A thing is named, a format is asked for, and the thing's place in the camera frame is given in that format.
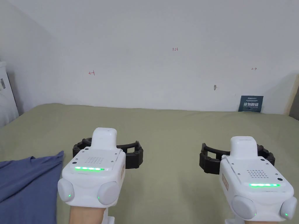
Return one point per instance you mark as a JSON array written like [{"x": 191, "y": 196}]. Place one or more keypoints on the dark blue garment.
[{"x": 25, "y": 182}]

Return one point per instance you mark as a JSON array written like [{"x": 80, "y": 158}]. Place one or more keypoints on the beige wooden headboard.
[{"x": 292, "y": 88}]

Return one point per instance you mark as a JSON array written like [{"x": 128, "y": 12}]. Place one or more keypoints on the white appliance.
[{"x": 5, "y": 102}]

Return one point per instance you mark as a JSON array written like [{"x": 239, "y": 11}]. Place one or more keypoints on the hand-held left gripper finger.
[
  {"x": 134, "y": 156},
  {"x": 78, "y": 147}
]

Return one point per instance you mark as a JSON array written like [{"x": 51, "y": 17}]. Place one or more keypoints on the dark printed sign card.
[{"x": 251, "y": 104}]

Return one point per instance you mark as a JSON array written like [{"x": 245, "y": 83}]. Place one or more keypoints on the bed with pale green sheet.
[{"x": 168, "y": 130}]

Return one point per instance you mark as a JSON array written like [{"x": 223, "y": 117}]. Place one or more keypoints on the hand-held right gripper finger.
[
  {"x": 209, "y": 163},
  {"x": 267, "y": 154}
]

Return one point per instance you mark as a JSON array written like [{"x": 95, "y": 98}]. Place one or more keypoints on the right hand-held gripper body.
[{"x": 254, "y": 196}]

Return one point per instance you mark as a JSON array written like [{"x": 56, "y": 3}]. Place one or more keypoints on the person's left hand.
[{"x": 86, "y": 215}]

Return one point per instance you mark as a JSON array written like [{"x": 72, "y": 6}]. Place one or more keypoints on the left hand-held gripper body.
[{"x": 91, "y": 177}]

